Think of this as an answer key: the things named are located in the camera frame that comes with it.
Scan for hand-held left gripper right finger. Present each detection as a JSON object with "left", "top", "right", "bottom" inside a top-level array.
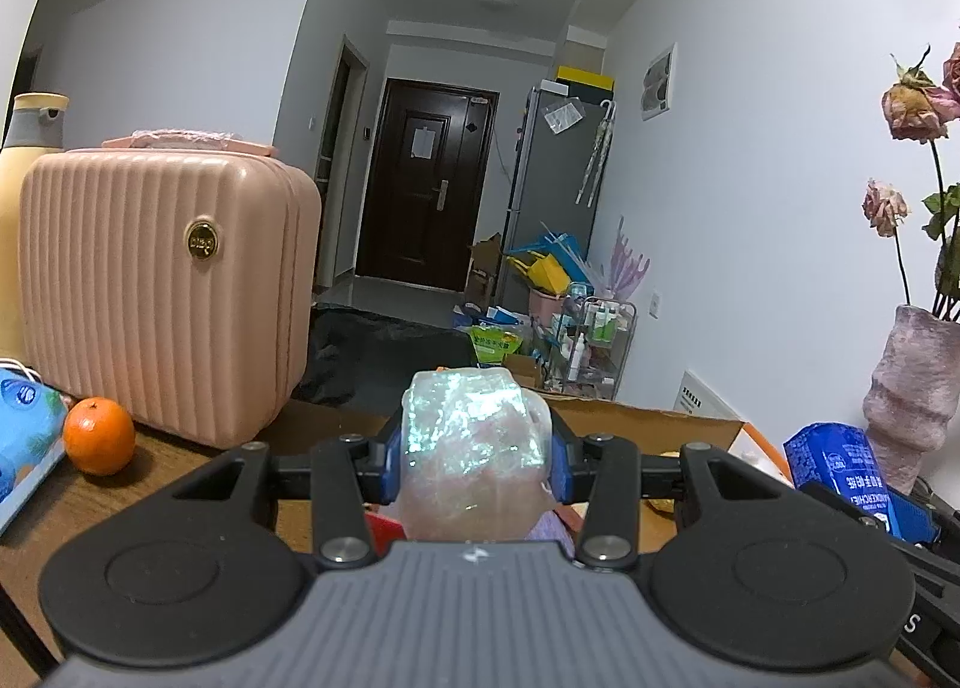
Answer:
[{"left": 546, "top": 425, "right": 792, "bottom": 573}]

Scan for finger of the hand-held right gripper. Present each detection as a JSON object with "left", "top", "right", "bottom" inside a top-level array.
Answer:
[{"left": 799, "top": 481, "right": 944, "bottom": 548}]

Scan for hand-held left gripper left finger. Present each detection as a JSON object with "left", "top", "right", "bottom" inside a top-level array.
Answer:
[{"left": 154, "top": 425, "right": 406, "bottom": 573}]

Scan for purple sachet pouch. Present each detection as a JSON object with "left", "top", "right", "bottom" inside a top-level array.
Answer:
[{"left": 525, "top": 508, "right": 577, "bottom": 561}]

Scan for dark blue packet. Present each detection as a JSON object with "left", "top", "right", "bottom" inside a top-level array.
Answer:
[{"left": 784, "top": 421, "right": 905, "bottom": 539}]

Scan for iridescent plastic-wrapped soft item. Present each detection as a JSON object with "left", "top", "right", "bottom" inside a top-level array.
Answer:
[{"left": 390, "top": 367, "right": 556, "bottom": 543}]

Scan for pink textured vase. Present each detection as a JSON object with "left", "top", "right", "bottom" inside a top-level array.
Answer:
[{"left": 862, "top": 305, "right": 960, "bottom": 498}]

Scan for white board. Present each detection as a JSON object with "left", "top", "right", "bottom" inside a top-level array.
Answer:
[{"left": 679, "top": 369, "right": 743, "bottom": 423}]

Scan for black bag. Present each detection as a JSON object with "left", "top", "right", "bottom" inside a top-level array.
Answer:
[{"left": 292, "top": 305, "right": 481, "bottom": 408}]

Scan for small open carton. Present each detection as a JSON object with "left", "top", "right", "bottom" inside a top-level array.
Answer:
[{"left": 504, "top": 354, "right": 548, "bottom": 389}]

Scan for green packet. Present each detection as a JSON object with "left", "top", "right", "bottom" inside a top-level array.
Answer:
[{"left": 469, "top": 324, "right": 526, "bottom": 368}]

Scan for pink bin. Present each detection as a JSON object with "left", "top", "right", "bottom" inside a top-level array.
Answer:
[{"left": 529, "top": 286, "right": 571, "bottom": 320}]

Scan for yellow bag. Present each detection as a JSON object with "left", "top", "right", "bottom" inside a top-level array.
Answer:
[{"left": 506, "top": 253, "right": 572, "bottom": 295}]

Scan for purple plastic decoration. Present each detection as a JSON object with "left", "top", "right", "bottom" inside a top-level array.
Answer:
[{"left": 609, "top": 215, "right": 653, "bottom": 299}]

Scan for orange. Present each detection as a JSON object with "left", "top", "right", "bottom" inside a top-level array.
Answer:
[{"left": 63, "top": 397, "right": 137, "bottom": 477}]

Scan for brown carton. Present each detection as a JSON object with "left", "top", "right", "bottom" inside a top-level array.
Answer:
[{"left": 465, "top": 232, "right": 505, "bottom": 314}]

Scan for pink ribbed suitcase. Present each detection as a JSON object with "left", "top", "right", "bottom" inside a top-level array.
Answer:
[{"left": 19, "top": 146, "right": 322, "bottom": 449}]

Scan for dark wooden door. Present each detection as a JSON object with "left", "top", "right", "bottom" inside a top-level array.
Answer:
[{"left": 355, "top": 77, "right": 500, "bottom": 295}]

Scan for grey refrigerator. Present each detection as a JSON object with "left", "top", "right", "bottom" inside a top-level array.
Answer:
[{"left": 499, "top": 86, "right": 617, "bottom": 299}]

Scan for light blue tissue pack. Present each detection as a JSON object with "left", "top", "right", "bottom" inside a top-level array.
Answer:
[{"left": 0, "top": 367, "right": 72, "bottom": 535}]

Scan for hanging folded umbrellas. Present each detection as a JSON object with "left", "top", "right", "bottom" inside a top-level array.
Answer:
[{"left": 576, "top": 98, "right": 616, "bottom": 205}]

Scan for pink pouch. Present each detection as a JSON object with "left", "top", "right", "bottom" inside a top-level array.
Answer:
[{"left": 101, "top": 127, "right": 282, "bottom": 158}]

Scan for bunch of dried roses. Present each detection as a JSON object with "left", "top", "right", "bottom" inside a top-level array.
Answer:
[{"left": 861, "top": 20, "right": 960, "bottom": 325}]

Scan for yellow and black box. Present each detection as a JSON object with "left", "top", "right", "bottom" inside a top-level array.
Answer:
[{"left": 555, "top": 65, "right": 616, "bottom": 98}]

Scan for yellow thermos jug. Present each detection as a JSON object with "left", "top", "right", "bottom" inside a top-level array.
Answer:
[{"left": 0, "top": 92, "right": 70, "bottom": 359}]

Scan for wire cart with bottles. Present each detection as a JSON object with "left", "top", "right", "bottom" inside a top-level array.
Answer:
[{"left": 544, "top": 294, "right": 638, "bottom": 400}]

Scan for white wall panel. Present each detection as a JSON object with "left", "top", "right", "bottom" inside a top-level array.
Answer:
[{"left": 641, "top": 43, "right": 678, "bottom": 122}]

